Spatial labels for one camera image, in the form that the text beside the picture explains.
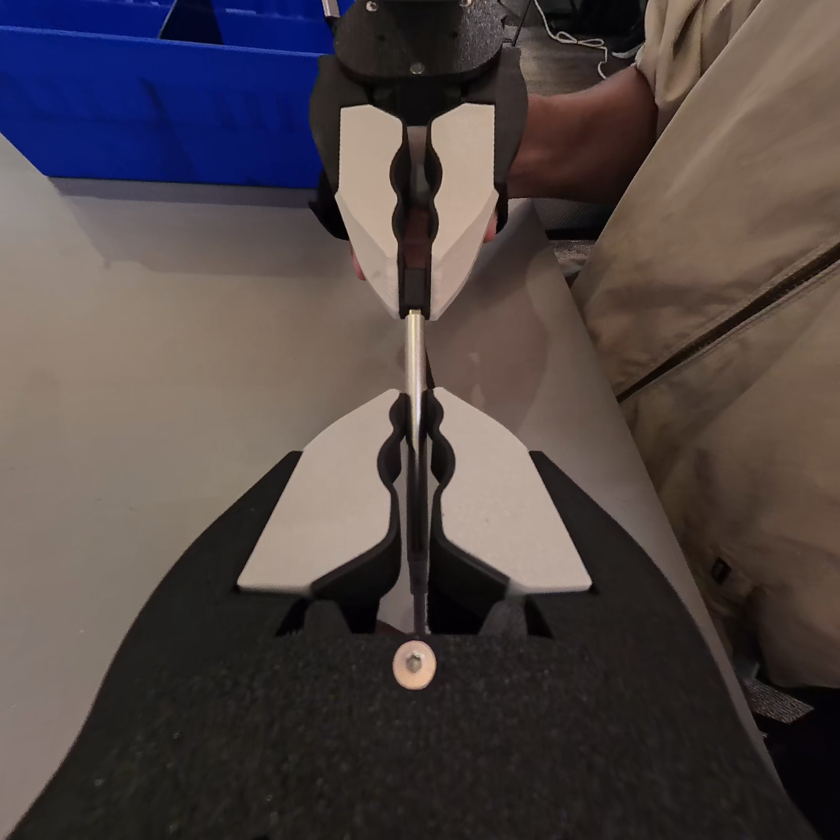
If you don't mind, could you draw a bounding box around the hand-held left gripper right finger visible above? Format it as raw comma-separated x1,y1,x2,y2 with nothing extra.
425,387,593,635

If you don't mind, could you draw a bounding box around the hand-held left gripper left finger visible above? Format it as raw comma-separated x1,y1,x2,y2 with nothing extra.
238,388,411,635

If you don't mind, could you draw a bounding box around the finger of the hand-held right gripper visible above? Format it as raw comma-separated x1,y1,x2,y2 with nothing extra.
425,103,497,322
339,103,409,320

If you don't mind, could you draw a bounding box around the person's right forearm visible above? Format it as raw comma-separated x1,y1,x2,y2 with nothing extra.
508,62,659,204

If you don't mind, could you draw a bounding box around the blue plastic bin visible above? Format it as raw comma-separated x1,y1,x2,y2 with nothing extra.
0,0,355,190

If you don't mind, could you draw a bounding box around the silver usb hub white cable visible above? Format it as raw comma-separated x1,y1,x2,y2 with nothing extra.
402,310,435,634

